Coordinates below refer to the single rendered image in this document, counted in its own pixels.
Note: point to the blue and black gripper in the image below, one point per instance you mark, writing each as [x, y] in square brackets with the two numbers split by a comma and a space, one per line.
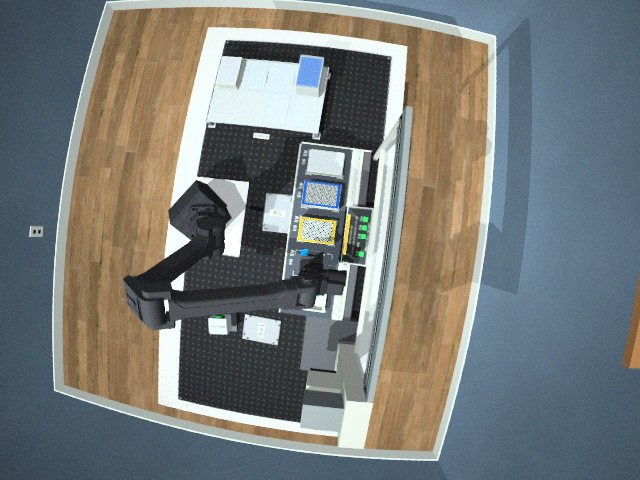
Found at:
[306, 259]

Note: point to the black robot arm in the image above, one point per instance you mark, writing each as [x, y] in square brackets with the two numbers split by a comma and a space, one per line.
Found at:
[298, 292]

